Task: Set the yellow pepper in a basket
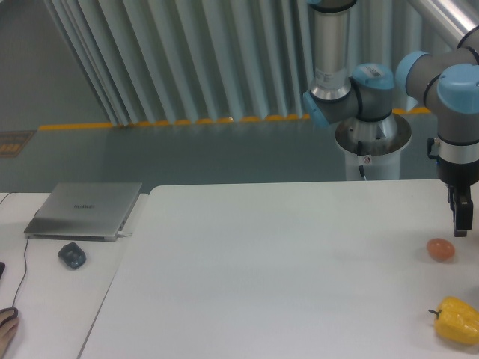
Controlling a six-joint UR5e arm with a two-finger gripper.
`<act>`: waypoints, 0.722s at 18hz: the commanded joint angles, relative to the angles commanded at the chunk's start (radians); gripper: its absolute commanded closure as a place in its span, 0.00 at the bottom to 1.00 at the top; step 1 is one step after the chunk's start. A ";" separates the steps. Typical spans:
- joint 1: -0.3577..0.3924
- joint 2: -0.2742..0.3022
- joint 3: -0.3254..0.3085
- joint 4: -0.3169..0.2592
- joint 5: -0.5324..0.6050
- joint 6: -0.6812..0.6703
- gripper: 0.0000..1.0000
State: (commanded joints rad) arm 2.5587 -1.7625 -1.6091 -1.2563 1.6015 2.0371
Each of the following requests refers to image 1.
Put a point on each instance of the person's hand on mouse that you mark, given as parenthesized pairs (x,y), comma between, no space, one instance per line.
(8,331)

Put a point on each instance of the black computer mouse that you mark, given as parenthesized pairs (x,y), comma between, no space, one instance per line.
(8,314)

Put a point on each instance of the yellow bell pepper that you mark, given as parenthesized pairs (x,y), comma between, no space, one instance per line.
(456,320)

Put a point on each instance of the silver closed laptop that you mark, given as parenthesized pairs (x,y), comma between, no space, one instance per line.
(89,211)

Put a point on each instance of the brown egg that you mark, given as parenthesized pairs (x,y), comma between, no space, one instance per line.
(440,249)

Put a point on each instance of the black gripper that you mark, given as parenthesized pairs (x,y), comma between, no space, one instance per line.
(455,176)

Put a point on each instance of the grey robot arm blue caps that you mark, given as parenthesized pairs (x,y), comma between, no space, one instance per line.
(359,103)

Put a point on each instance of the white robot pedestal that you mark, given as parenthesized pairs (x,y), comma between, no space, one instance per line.
(372,150)

